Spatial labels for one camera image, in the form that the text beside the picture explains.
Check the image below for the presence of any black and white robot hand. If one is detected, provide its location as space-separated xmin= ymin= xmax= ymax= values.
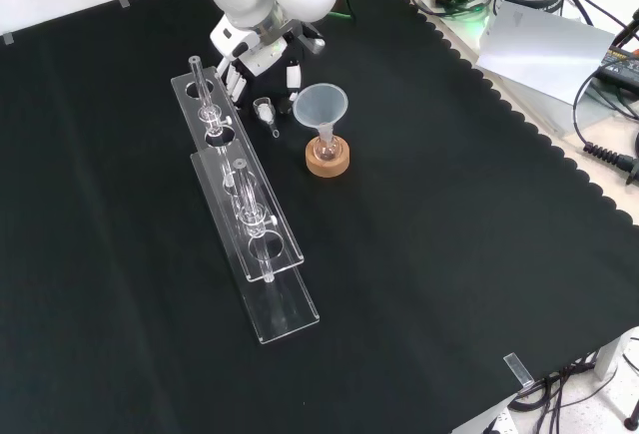
xmin=215 ymin=23 xmax=326 ymax=116

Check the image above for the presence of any clear glass weighing funnel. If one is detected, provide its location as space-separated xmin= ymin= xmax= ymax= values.
xmin=253 ymin=97 xmax=281 ymax=138

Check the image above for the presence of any translucent plastic funnel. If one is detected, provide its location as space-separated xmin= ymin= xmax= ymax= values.
xmin=292 ymin=83 xmax=349 ymax=144

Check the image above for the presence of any clear acrylic funnel stand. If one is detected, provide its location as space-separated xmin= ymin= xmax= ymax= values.
xmin=170 ymin=56 xmax=320 ymax=346

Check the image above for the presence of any round-bottom glass flask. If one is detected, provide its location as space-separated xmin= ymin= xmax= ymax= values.
xmin=314 ymin=124 xmax=341 ymax=163

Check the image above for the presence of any black bench cloth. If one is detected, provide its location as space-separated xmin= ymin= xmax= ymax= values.
xmin=0 ymin=0 xmax=639 ymax=434

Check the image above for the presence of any pale board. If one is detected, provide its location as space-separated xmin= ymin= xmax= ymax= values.
xmin=474 ymin=0 xmax=618 ymax=106

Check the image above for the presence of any black power adapter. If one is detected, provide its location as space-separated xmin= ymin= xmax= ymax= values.
xmin=596 ymin=44 xmax=639 ymax=89

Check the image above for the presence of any clear tape strip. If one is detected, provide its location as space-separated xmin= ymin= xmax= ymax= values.
xmin=502 ymin=352 xmax=534 ymax=388

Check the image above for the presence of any white power strip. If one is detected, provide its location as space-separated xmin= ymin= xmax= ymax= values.
xmin=478 ymin=406 xmax=516 ymax=434

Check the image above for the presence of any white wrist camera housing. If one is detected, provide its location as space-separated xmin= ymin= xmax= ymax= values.
xmin=209 ymin=22 xmax=251 ymax=61

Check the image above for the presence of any round cork ring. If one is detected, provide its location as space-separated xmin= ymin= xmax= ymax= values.
xmin=305 ymin=135 xmax=351 ymax=180

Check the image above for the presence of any black cable with ribbed plug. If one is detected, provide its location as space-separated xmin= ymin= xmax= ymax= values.
xmin=572 ymin=65 xmax=639 ymax=186

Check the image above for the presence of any black cable bundle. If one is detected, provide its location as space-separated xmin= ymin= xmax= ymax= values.
xmin=508 ymin=336 xmax=639 ymax=434

